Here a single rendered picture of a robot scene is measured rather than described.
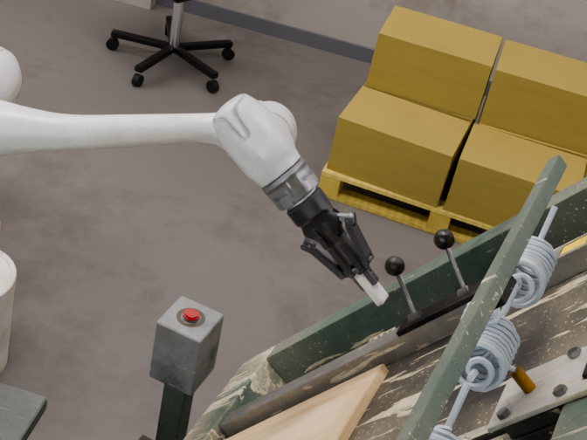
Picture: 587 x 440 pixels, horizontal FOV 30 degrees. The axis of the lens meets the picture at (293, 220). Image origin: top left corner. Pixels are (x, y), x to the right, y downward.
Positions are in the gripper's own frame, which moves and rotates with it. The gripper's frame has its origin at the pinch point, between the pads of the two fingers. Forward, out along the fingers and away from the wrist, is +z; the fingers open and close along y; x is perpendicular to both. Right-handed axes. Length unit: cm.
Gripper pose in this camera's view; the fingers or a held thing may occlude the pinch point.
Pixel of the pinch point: (371, 285)
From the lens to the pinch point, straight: 197.1
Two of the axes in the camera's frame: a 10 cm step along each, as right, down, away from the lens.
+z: 6.2, 7.7, 1.4
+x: 4.1, -4.7, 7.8
